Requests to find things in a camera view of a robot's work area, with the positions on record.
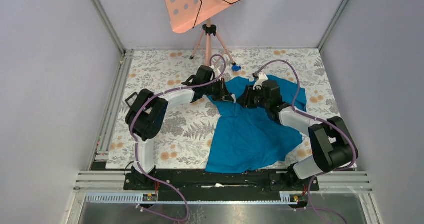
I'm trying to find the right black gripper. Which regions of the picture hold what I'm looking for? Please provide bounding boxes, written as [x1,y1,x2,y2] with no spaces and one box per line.
[235,85,270,109]

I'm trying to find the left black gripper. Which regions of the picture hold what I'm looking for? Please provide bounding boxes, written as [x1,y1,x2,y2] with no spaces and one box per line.
[202,77,234,102]

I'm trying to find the round white pin badge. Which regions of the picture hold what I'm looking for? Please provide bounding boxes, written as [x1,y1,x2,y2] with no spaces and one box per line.
[231,94,237,103]

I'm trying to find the blue t-shirt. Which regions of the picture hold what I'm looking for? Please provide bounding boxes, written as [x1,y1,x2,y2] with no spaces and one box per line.
[204,74,308,174]

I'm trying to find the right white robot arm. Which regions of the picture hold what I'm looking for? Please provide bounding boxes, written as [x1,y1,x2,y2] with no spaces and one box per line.
[236,80,358,190]

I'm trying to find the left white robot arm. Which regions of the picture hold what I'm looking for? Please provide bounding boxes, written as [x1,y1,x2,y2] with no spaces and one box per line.
[125,66,236,189]

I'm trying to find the floral patterned table mat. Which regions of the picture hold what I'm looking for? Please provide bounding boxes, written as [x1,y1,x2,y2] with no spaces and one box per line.
[106,48,339,169]

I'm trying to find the pink music stand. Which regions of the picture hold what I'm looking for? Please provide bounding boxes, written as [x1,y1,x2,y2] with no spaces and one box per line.
[165,0,241,68]

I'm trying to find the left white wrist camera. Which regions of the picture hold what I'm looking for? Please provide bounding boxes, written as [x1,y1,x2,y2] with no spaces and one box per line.
[210,64,227,83]

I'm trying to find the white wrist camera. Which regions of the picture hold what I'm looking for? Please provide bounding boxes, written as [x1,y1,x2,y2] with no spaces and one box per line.
[210,64,227,83]
[253,72,268,90]

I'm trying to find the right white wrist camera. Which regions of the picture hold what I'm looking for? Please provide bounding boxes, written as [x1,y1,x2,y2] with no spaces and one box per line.
[253,72,268,90]

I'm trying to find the black square frame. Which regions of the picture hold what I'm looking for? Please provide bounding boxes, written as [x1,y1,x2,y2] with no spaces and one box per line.
[124,92,138,107]

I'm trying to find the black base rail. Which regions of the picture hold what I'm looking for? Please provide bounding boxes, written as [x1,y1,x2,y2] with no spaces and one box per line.
[123,169,320,202]

